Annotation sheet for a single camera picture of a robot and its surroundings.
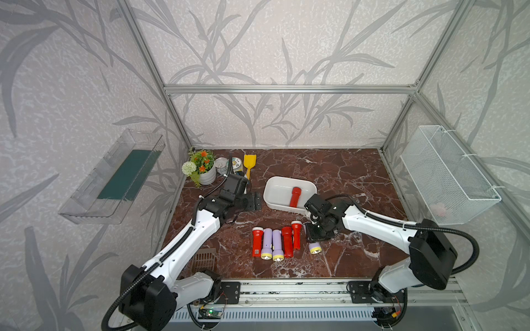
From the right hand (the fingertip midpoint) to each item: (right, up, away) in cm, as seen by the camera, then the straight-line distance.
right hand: (307, 239), depth 82 cm
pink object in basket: (+45, +14, -9) cm, 48 cm away
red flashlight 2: (-8, -2, +2) cm, 8 cm away
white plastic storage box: (-7, +15, +18) cm, 25 cm away
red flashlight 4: (-4, +14, +16) cm, 22 cm away
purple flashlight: (-16, -4, -2) cm, 17 cm away
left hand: (-22, +16, -1) cm, 27 cm away
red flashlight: (-21, +1, +4) cm, 21 cm away
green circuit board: (-34, -22, -11) cm, 42 cm away
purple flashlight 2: (-12, -5, -3) cm, 13 cm away
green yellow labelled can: (-32, +30, +21) cm, 49 cm away
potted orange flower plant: (-48, +28, +14) cm, 58 cm away
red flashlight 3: (-4, +1, +5) cm, 6 cm away
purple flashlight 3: (+2, -1, -5) cm, 6 cm away
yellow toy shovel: (-28, +31, +33) cm, 54 cm away
